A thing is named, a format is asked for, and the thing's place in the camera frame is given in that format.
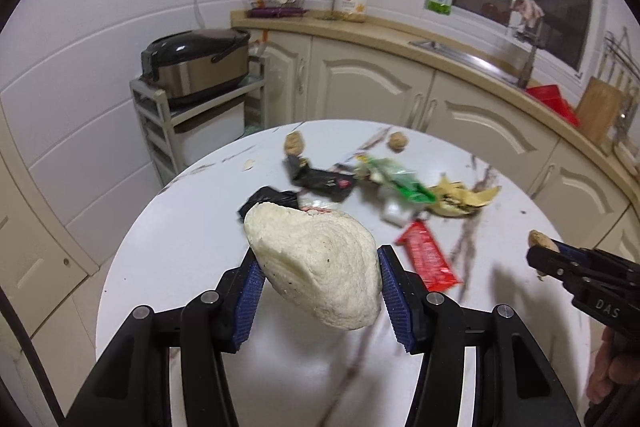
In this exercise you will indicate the pink cloth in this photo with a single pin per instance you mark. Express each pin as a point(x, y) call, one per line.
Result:
point(527, 9)

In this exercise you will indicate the metal faucet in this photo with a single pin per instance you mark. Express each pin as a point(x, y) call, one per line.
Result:
point(527, 62)

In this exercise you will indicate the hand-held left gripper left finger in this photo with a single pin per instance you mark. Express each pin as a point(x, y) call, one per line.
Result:
point(250, 302)

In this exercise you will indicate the large clear jar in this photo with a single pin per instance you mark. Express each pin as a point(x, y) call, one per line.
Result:
point(351, 2)

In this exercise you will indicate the grey storage cart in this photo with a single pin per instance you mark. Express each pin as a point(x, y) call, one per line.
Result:
point(150, 127)

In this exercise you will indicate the stainless steel sink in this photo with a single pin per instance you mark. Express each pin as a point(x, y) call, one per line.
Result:
point(470, 62)

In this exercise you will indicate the white plastic piece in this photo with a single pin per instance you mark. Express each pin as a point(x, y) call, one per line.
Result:
point(395, 212)

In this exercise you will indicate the round white marble table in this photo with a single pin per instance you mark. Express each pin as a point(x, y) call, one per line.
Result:
point(365, 77)

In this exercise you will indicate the red snack wrapper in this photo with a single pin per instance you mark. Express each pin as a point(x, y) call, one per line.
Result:
point(427, 257)

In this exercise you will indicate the black and silver rice cooker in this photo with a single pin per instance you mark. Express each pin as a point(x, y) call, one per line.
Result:
point(195, 67)

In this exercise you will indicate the red plastic basin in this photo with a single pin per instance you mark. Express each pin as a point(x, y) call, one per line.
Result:
point(552, 104)

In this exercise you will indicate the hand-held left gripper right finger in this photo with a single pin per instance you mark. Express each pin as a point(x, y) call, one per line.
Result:
point(395, 302)

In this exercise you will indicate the black plastic bag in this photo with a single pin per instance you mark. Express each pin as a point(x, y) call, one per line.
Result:
point(265, 201)

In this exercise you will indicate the person's right hand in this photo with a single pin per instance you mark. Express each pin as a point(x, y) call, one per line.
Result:
point(607, 362)

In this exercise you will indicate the brown nut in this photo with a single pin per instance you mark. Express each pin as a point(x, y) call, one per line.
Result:
point(541, 238)

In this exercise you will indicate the small white scrap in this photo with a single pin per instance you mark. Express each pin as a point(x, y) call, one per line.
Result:
point(248, 165)

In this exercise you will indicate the green snack wrapper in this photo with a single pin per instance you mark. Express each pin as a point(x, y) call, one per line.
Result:
point(402, 181)

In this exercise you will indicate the black snack wrapper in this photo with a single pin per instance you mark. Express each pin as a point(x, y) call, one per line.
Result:
point(320, 178)

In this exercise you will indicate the wooden cutting board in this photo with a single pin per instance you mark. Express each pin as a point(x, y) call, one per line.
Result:
point(597, 109)

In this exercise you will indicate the beige countertop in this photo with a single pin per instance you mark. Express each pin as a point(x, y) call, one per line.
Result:
point(390, 29)

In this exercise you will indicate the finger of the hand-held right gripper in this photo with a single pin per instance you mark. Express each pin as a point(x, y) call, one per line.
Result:
point(572, 248)
point(547, 263)

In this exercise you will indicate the metal utensil rail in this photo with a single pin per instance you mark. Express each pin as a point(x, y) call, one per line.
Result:
point(620, 52)

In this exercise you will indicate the banana peel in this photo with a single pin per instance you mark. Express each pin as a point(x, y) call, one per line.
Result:
point(460, 199)

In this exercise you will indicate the metal ladle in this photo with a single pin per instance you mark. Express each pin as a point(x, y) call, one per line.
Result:
point(624, 122)

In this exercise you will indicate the cream panelled door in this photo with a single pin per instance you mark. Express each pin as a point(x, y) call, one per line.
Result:
point(40, 232)

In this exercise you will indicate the white storage box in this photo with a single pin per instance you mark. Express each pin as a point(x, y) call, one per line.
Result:
point(210, 132)

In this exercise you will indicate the purple drip tray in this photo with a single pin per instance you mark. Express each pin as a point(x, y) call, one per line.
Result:
point(277, 12)

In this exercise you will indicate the walnut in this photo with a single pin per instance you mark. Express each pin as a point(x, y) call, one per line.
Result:
point(398, 141)
point(295, 144)

